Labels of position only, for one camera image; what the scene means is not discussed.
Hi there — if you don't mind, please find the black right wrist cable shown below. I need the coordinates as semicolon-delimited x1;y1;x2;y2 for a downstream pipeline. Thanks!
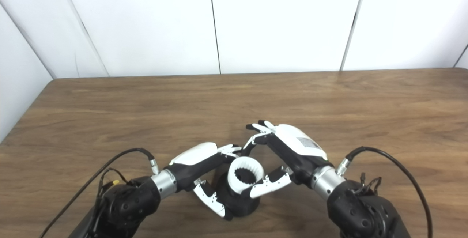
336;146;434;238

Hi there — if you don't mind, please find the thin black wire loop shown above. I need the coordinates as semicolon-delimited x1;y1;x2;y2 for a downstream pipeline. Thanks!
352;172;383;197

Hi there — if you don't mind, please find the round black part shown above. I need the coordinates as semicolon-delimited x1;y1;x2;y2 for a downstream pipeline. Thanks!
215;158;261;218

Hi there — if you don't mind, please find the black and white right hand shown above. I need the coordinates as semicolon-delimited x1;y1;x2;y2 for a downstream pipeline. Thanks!
243;120;334;199

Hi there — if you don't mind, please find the thin wire with yellow connector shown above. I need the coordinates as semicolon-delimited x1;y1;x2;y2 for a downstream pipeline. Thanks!
96;167;127;203

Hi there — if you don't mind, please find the white ring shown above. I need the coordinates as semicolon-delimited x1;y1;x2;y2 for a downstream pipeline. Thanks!
227;156;265;195

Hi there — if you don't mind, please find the black and white left hand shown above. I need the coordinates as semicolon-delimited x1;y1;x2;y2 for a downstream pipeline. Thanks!
168;142;243;221

